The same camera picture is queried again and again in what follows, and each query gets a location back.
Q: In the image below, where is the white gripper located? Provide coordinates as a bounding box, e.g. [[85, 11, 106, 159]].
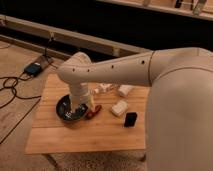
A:
[[69, 83, 91, 111]]

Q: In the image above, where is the black eraser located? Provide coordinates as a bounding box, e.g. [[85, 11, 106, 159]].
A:
[[124, 112, 137, 127]]

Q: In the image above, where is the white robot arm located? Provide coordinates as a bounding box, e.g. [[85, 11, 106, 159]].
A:
[[57, 47, 213, 171]]

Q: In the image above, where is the black round pan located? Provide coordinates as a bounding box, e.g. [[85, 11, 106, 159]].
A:
[[56, 95, 88, 122]]

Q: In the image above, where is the white crumpled object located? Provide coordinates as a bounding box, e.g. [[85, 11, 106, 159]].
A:
[[111, 100, 128, 117]]

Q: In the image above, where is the wooden table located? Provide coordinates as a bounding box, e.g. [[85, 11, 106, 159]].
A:
[[25, 74, 149, 154]]

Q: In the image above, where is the black power adapter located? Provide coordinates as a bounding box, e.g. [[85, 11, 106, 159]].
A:
[[24, 63, 42, 77]]

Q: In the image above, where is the long wooden bench rail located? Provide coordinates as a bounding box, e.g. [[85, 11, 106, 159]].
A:
[[0, 14, 149, 57]]

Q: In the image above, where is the black cable on floor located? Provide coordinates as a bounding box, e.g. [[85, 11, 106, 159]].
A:
[[0, 73, 43, 145]]

